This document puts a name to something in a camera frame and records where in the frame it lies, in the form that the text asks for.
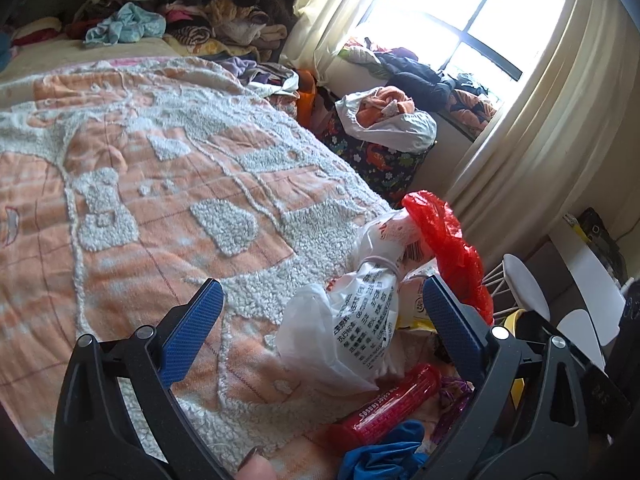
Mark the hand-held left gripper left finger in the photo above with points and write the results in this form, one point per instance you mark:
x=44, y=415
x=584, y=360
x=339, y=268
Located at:
x=192, y=330

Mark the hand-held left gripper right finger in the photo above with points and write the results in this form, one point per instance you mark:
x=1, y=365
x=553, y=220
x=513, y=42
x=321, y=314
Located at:
x=452, y=325

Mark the yellow and white snack packet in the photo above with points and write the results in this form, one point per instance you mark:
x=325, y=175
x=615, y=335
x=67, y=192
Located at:
x=415, y=305

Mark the yellow rimmed bin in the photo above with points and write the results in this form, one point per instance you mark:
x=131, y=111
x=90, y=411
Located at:
x=512, y=320

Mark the purple wrapper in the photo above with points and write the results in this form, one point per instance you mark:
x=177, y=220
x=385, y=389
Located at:
x=450, y=400

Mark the red plastic bag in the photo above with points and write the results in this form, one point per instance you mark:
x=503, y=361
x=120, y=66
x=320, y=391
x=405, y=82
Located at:
x=450, y=245

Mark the white printed plastic bag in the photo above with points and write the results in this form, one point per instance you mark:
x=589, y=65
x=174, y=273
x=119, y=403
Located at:
x=365, y=310

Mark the red plastic tube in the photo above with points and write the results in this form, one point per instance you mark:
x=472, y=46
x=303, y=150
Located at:
x=390, y=405

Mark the person's left hand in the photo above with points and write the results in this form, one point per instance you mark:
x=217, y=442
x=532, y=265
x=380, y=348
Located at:
x=257, y=472

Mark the white chair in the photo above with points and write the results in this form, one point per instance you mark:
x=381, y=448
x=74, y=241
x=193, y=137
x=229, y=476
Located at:
x=585, y=330

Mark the white round stool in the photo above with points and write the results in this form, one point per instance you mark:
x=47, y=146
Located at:
x=525, y=285

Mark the orange and white tufted blanket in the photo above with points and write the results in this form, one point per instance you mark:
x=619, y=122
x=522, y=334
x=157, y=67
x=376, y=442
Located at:
x=150, y=240

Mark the white desk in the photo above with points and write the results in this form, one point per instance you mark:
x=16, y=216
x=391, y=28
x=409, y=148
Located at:
x=585, y=260

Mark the dark bag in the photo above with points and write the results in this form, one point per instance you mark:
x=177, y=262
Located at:
x=600, y=240

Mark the dinosaur print laundry basket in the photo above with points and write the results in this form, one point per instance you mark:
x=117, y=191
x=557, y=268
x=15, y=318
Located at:
x=380, y=165

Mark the white plastic bag with laundry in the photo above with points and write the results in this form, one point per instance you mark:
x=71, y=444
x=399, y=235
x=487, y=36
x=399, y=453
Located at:
x=410, y=130

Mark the cream curtain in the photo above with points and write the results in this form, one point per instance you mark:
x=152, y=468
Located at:
x=540, y=135
x=330, y=5

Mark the orange towel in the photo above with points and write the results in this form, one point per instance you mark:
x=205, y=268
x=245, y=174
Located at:
x=372, y=105

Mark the clothes on window sill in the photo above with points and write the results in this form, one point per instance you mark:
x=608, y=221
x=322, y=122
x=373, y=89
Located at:
x=415, y=77

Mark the orange bag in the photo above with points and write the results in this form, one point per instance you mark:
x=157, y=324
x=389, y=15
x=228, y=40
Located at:
x=306, y=100

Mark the purple cloth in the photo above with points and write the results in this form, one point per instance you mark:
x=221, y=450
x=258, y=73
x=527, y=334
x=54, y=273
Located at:
x=240, y=67

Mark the black framed window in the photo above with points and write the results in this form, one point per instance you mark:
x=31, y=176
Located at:
x=472, y=29

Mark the beige bed sheet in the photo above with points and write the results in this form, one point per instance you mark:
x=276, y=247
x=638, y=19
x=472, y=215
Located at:
x=60, y=57

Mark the light blue cloth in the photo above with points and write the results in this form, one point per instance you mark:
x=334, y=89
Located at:
x=127, y=25

